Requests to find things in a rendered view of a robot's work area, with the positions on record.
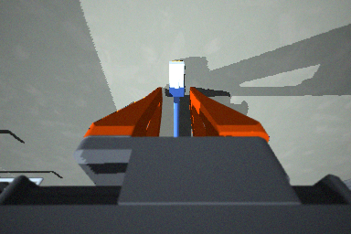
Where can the blue patch cord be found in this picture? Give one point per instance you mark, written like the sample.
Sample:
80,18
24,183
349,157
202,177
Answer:
176,115

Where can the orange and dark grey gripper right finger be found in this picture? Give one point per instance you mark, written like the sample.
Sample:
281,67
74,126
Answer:
219,119

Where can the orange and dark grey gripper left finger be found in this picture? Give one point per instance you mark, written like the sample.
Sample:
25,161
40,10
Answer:
133,119

